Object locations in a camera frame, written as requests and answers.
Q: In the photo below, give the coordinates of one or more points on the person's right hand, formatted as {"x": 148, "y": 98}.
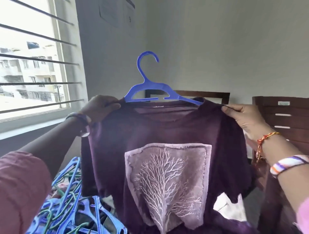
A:
{"x": 246, "y": 120}

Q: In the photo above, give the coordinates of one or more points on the person's left hand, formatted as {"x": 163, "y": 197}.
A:
{"x": 99, "y": 108}

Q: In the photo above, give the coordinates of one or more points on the purple tree-print t-shirt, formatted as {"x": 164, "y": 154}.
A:
{"x": 106, "y": 154}

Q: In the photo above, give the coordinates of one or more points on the blue plastic hanger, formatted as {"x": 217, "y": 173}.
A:
{"x": 154, "y": 87}

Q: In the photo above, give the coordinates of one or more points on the pile of blue hangers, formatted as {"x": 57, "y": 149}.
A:
{"x": 72, "y": 173}

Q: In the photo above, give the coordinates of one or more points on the light yellow shirt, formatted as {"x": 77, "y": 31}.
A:
{"x": 231, "y": 208}

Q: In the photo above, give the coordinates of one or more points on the person's left forearm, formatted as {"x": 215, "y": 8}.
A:
{"x": 53, "y": 144}

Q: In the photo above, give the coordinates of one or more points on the person's right forearm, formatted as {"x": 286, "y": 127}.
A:
{"x": 289, "y": 183}

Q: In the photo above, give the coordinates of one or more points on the dark wooden bed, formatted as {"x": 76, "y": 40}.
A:
{"x": 212, "y": 95}

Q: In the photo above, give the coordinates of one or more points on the striped orange purple bangle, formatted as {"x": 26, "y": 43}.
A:
{"x": 83, "y": 119}

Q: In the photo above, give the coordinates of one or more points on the white chair label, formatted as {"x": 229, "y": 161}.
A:
{"x": 284, "y": 103}

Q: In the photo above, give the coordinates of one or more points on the striped white purple bangle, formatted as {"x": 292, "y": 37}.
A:
{"x": 287, "y": 164}

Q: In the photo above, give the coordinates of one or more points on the white framed window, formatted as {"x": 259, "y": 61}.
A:
{"x": 29, "y": 58}

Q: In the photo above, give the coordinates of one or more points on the maroon plastic chair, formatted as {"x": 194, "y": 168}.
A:
{"x": 270, "y": 212}

